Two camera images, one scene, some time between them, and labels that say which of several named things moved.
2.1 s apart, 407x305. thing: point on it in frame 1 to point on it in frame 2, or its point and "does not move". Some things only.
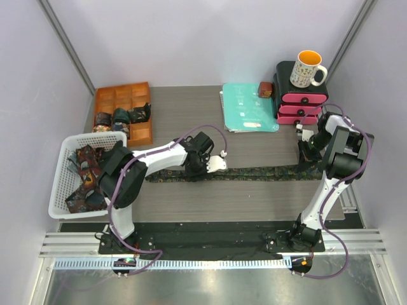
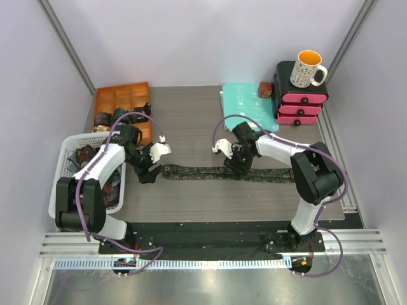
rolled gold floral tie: [100, 128] does not move
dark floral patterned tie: [262, 173] does not move
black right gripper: [306, 157] to [234, 165]
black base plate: [206, 241] does not move
